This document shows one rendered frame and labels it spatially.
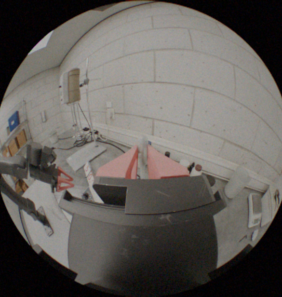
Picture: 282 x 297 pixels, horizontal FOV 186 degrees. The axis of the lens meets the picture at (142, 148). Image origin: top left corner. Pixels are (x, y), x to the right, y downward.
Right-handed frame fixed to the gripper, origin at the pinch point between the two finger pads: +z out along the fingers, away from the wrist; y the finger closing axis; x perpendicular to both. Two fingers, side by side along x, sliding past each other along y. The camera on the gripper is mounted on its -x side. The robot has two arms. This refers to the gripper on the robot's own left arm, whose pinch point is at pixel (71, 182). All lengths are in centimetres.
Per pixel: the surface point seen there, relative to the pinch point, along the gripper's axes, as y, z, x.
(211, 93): -17, 27, -64
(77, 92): 32.2, -11.1, -31.9
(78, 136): 33.2, 3.9, -8.7
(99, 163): 20.6, 20.6, -0.9
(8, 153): 134, -149, 117
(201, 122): -14, 37, -51
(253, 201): -73, 53, -34
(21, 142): 155, -109, 90
